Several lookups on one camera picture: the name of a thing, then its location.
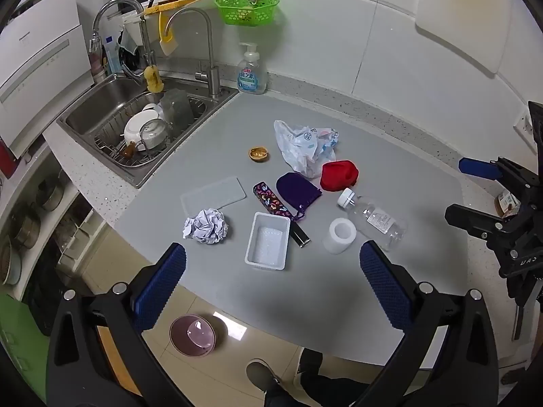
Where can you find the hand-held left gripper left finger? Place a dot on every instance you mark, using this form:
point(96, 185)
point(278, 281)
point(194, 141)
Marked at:
point(163, 282)

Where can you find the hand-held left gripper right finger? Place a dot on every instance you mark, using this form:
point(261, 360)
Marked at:
point(384, 282)

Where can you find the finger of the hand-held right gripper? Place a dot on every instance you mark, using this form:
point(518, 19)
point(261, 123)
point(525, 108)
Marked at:
point(479, 168)
point(471, 218)

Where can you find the red cloth pouch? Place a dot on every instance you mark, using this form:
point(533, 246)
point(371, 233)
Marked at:
point(337, 176)

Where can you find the clear plastic bottle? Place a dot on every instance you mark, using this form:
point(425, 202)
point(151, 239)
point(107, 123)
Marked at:
point(377, 220)

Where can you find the white tape roll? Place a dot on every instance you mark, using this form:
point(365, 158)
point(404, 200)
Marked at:
point(339, 237)

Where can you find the crumpled white paper ball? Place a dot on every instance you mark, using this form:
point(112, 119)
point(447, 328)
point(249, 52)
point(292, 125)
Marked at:
point(205, 227)

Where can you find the grey counter mat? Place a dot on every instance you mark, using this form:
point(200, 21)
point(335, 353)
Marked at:
point(254, 296)

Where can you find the white storage bin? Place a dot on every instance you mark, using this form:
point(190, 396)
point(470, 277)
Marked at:
point(90, 222)
point(68, 248)

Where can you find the clear plastic lid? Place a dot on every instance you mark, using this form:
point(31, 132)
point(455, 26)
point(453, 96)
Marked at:
point(212, 197)

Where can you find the white shelf unit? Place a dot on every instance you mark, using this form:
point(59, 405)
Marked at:
point(85, 220)

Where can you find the white plastic tray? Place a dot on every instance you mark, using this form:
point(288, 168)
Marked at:
point(267, 243)

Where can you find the grey shoe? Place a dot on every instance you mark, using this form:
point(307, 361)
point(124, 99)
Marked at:
point(261, 375)

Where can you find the patterned black long box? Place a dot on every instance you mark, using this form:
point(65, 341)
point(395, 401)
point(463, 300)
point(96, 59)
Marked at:
point(269, 198)

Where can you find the steel pot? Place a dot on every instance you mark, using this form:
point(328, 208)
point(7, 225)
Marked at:
point(25, 229)
point(50, 193)

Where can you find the clear glass bowl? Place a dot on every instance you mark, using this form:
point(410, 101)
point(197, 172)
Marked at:
point(155, 135)

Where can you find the pale metal basin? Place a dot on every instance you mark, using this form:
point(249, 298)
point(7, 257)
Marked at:
point(9, 263)

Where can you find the white plastic bag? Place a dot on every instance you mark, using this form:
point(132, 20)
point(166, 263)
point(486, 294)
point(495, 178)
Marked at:
point(301, 148)

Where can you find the brown walnut shell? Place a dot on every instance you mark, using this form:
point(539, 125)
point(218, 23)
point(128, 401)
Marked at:
point(258, 155)

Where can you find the white plate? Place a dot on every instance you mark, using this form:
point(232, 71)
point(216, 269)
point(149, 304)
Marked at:
point(135, 125)

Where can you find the stainless steel sink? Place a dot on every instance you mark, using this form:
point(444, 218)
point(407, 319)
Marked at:
point(91, 110)

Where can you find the yellow sponge brush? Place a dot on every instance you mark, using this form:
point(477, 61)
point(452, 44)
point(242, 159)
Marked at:
point(153, 79)

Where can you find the slim steel faucet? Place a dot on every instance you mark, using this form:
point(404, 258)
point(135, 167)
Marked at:
point(211, 76)

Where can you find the hand soap pump bottle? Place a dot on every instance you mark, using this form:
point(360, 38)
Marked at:
point(251, 76)

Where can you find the black kitchen utensil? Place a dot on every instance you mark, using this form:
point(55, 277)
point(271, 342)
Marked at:
point(129, 57)

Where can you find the pink bottle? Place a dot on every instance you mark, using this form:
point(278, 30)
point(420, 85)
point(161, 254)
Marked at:
point(96, 61)

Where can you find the blue white bottle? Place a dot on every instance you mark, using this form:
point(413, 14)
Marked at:
point(111, 57)

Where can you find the tall chrome faucet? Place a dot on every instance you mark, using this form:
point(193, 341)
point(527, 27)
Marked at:
point(146, 46)

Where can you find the yellow white hanging rack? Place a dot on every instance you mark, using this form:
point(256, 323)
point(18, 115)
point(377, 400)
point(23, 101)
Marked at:
point(165, 40)

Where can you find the white countertop dishwasher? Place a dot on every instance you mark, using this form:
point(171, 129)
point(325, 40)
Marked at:
point(38, 59)

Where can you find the green plastic basket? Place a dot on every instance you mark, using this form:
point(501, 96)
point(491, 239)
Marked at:
point(246, 12)

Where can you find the white wall socket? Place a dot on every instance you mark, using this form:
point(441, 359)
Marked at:
point(522, 125)

